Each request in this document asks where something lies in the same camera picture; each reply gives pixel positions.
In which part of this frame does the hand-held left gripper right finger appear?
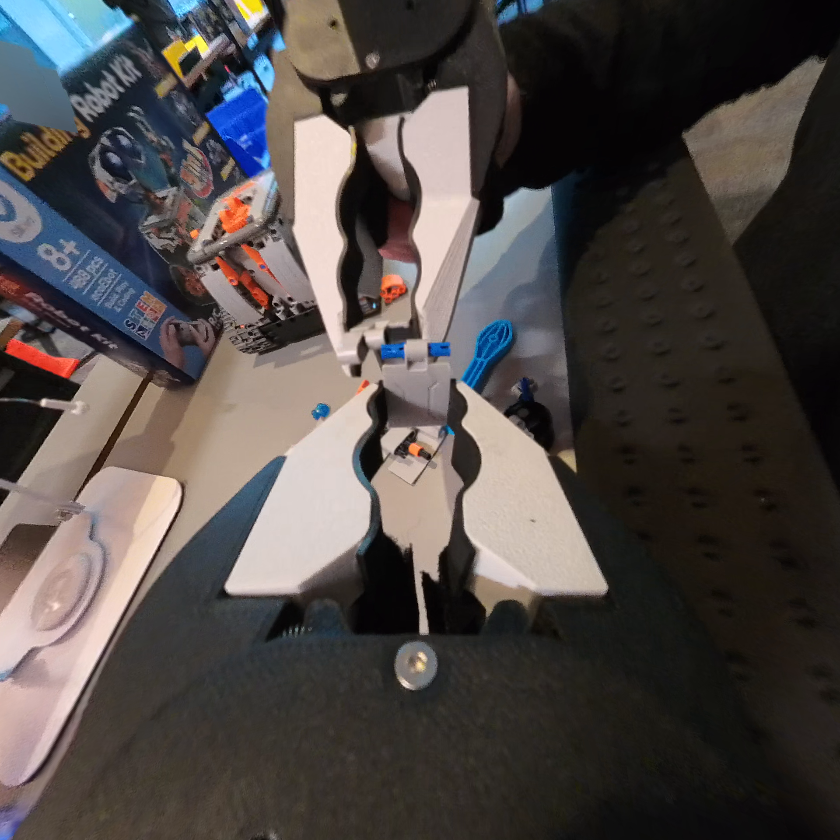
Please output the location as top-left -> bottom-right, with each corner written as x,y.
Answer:
448,381 -> 609,599

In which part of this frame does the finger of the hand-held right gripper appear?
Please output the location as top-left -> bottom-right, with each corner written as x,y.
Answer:
398,84 -> 483,343
292,118 -> 388,378

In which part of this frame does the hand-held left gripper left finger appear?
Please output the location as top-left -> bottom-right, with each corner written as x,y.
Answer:
223,382 -> 386,599

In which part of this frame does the black round core blue pin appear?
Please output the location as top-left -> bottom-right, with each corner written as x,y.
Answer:
504,377 -> 555,450

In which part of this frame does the light blue plastic strip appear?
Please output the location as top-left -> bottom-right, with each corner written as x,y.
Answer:
461,319 -> 515,395

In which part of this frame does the grey block module blue pin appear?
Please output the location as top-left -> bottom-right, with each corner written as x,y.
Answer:
354,328 -> 457,427

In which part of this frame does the person's right hand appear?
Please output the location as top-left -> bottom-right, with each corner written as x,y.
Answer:
379,71 -> 524,263

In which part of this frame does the grey orange tracked toy robot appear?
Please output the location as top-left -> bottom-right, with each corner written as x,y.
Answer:
187,177 -> 329,355

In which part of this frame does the blue plastic storage bin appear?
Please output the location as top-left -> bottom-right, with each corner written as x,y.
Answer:
206,95 -> 270,178

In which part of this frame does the small grey panel orange pin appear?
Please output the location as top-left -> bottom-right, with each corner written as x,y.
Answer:
387,430 -> 439,487

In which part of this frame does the yellow plastic bin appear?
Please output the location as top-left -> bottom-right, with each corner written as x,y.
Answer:
161,36 -> 211,73

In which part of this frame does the blue robot kit box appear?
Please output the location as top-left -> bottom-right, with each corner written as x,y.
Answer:
0,26 -> 263,385

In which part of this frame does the white zip tie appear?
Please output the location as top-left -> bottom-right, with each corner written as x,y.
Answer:
0,479 -> 86,519
0,397 -> 89,416

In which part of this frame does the dark red robot kit box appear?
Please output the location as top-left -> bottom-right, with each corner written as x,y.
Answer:
0,259 -> 155,388

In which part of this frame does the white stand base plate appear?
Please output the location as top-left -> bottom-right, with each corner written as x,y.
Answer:
0,466 -> 185,788

